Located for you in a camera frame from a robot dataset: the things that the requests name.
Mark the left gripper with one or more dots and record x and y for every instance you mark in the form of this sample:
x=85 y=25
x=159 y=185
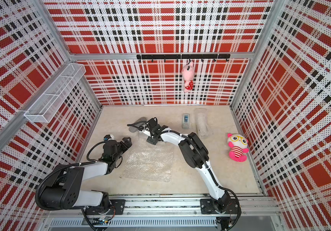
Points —
x=128 y=143

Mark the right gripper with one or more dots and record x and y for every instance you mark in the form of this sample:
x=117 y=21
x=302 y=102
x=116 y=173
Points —
x=151 y=140

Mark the bubble wrap sheet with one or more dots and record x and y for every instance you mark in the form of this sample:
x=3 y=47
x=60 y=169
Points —
x=148 y=162
x=201 y=120

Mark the grey tape dispenser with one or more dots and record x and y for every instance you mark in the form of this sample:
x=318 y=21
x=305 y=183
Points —
x=186 y=121

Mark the clear glass vase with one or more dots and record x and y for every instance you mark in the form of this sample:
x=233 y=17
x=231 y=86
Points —
x=146 y=133

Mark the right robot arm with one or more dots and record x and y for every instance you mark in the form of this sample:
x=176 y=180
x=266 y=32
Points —
x=195 y=155

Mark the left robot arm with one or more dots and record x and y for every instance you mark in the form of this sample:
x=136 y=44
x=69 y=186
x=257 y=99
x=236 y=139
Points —
x=61 y=189

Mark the pink hanging plush toy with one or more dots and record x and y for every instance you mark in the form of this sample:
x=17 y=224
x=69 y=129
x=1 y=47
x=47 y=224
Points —
x=188 y=74

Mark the pink owl plush toy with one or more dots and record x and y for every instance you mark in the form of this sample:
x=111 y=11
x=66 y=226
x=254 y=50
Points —
x=238 y=147

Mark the black hook rail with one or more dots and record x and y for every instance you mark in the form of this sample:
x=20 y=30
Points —
x=182 y=56

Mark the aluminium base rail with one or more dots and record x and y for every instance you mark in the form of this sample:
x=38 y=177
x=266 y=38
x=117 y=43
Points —
x=252 y=212

